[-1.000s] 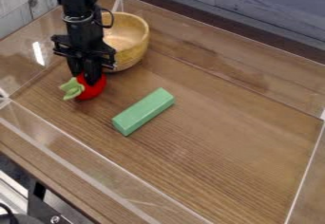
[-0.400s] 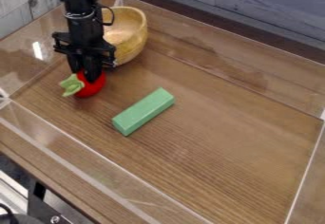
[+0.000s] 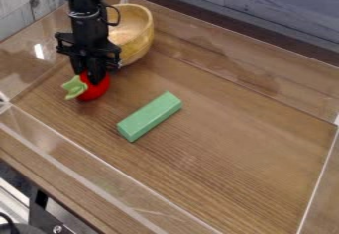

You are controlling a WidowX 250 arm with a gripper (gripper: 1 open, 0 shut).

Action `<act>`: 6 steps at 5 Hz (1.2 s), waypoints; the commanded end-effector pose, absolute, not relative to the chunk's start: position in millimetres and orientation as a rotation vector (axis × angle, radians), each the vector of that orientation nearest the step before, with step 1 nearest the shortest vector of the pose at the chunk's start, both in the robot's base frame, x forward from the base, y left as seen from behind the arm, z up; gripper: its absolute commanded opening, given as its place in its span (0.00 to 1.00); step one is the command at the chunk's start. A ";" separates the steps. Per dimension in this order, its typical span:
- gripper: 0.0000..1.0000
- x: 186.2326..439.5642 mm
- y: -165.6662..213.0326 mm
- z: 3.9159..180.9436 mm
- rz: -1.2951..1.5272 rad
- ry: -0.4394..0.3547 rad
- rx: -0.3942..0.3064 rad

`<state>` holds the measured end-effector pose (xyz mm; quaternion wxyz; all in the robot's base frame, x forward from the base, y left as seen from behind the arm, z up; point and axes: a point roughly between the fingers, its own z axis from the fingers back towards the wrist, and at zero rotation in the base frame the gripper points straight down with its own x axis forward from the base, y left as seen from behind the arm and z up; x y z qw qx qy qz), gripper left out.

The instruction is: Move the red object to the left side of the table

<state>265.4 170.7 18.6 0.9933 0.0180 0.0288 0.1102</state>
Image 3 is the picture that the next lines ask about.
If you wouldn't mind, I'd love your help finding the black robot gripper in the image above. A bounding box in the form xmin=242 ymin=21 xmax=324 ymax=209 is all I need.
xmin=55 ymin=12 xmax=122 ymax=85

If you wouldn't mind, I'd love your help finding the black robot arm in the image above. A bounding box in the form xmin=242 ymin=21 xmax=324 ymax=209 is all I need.
xmin=55 ymin=0 xmax=122 ymax=85

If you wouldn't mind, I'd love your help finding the clear acrylic tray wall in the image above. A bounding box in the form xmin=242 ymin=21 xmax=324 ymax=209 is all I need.
xmin=0 ymin=6 xmax=339 ymax=234

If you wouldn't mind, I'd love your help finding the wooden bowl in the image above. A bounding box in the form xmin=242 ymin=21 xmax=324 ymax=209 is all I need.
xmin=108 ymin=3 xmax=155 ymax=66

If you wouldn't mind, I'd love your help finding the black cable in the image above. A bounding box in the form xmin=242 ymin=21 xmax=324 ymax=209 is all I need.
xmin=0 ymin=211 xmax=19 ymax=234

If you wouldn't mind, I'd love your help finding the red plush strawberry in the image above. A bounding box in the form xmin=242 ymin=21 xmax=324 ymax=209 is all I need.
xmin=63 ymin=72 xmax=109 ymax=101

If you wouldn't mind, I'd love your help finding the green rectangular block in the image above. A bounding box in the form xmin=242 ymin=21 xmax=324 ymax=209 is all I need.
xmin=116 ymin=91 xmax=183 ymax=142

